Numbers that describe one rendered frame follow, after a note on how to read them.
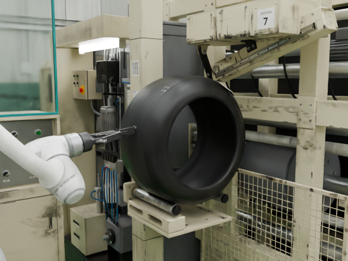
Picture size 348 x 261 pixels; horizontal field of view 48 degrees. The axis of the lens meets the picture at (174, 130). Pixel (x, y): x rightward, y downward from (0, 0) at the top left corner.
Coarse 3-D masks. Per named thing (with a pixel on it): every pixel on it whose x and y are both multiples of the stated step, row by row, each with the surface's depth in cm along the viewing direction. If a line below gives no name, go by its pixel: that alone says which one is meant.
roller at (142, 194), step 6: (138, 192) 187; (144, 192) 184; (144, 198) 182; (150, 198) 178; (156, 198) 175; (162, 198) 174; (156, 204) 173; (162, 204) 170; (168, 204) 167; (174, 204) 166; (168, 210) 166; (174, 210) 163; (180, 210) 165
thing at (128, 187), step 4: (124, 184) 189; (128, 184) 189; (132, 184) 190; (136, 184) 192; (124, 188) 190; (128, 188) 190; (132, 188) 190; (124, 192) 190; (128, 192) 190; (132, 192) 191; (124, 196) 190; (128, 196) 190; (132, 196) 191; (124, 200) 191; (128, 200) 190
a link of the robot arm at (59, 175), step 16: (0, 128) 114; (0, 144) 114; (16, 144) 116; (16, 160) 116; (32, 160) 118; (48, 160) 129; (64, 160) 129; (48, 176) 122; (64, 176) 124; (80, 176) 129; (64, 192) 124; (80, 192) 126
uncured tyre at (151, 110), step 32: (160, 96) 158; (192, 96) 161; (224, 96) 171; (160, 128) 153; (224, 128) 196; (128, 160) 167; (160, 160) 155; (192, 160) 200; (224, 160) 194; (160, 192) 162; (192, 192) 166
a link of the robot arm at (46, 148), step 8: (56, 136) 140; (32, 144) 134; (40, 144) 135; (48, 144) 135; (56, 144) 136; (64, 144) 139; (40, 152) 133; (48, 152) 133; (56, 152) 134; (64, 152) 136
